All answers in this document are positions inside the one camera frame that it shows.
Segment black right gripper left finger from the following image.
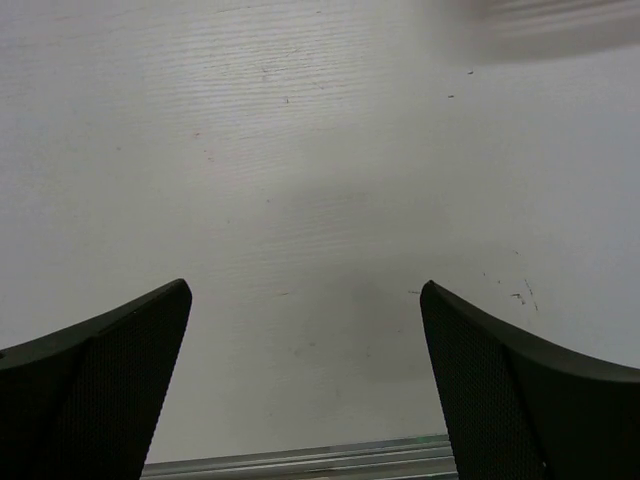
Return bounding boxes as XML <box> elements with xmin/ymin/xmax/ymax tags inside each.
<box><xmin>1</xmin><ymin>279</ymin><xmax>192</xmax><ymax>479</ymax></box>

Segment aluminium table edge rail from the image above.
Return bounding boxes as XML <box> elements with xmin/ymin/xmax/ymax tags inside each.
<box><xmin>141</xmin><ymin>435</ymin><xmax>458</xmax><ymax>480</ymax></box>

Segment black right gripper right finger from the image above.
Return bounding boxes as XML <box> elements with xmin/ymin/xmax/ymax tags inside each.
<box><xmin>420</xmin><ymin>281</ymin><xmax>639</xmax><ymax>479</ymax></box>

